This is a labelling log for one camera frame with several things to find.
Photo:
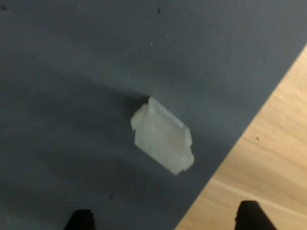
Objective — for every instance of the small white plastic terminal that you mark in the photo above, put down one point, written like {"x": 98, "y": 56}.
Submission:
{"x": 163, "y": 139}

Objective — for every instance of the dark grey mat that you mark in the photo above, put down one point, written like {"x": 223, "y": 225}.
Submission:
{"x": 72, "y": 72}

